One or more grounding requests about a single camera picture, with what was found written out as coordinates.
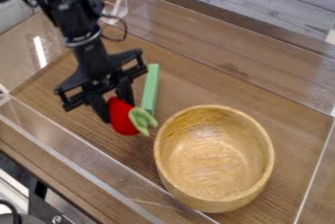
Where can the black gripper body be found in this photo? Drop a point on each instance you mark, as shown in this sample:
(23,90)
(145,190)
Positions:
(101,70)

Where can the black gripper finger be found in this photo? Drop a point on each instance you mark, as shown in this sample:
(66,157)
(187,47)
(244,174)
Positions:
(100,106)
(125,91)

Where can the red plush radish toy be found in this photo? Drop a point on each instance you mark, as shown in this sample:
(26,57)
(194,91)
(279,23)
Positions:
(131,120)

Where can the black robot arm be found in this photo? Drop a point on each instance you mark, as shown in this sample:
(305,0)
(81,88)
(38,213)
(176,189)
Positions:
(76,17)

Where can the green rectangular block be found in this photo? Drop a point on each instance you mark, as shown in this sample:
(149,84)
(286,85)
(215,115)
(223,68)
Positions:
(151,88)

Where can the wooden bowl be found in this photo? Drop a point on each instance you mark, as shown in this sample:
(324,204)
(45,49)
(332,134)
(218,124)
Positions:
(215,157)

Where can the clear acrylic tray wall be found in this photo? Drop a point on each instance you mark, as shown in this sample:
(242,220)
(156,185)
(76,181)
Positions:
(96,182)

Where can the clear acrylic corner bracket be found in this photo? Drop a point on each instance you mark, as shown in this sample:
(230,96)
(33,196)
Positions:
(114,11)

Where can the black metal table frame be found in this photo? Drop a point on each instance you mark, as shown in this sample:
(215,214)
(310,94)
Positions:
(41,209)

